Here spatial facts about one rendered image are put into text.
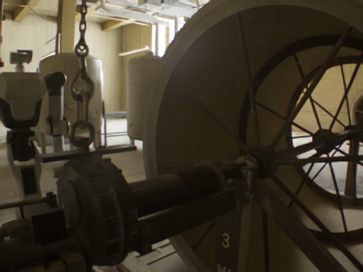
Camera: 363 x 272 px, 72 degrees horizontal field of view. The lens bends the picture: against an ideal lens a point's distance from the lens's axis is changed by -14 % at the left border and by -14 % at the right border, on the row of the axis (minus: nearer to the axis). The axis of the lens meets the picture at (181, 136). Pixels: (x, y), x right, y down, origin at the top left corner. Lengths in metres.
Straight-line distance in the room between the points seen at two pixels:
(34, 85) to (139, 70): 5.29
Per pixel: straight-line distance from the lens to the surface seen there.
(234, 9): 1.40
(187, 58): 1.75
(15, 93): 1.57
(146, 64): 6.72
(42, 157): 0.65
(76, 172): 0.67
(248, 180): 1.12
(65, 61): 5.40
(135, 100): 6.77
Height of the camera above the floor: 1.19
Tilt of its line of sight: 7 degrees down
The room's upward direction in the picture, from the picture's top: straight up
